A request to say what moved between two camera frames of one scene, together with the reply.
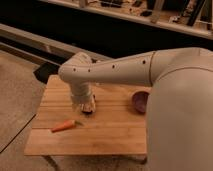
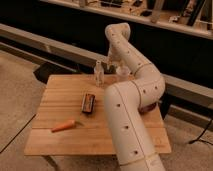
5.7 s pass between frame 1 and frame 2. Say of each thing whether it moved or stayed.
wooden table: stayed
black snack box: stayed
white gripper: moved
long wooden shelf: stayed
